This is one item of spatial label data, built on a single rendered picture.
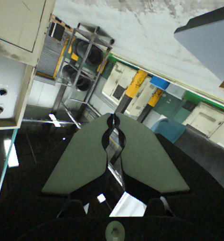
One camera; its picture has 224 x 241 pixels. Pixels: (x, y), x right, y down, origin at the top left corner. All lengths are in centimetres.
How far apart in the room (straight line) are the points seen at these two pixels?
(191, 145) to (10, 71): 76
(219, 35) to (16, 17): 63
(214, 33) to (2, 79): 77
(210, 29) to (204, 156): 23
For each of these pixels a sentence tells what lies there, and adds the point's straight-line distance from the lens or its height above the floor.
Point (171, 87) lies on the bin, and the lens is 501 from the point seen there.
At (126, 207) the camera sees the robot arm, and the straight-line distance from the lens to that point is 35.
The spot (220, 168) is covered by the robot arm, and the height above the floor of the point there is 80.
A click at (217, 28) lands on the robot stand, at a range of 32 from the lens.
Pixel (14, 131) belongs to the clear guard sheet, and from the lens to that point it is 93.
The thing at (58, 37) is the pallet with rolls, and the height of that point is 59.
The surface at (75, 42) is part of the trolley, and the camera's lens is 429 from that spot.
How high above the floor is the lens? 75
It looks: 19 degrees up
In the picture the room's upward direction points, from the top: 150 degrees counter-clockwise
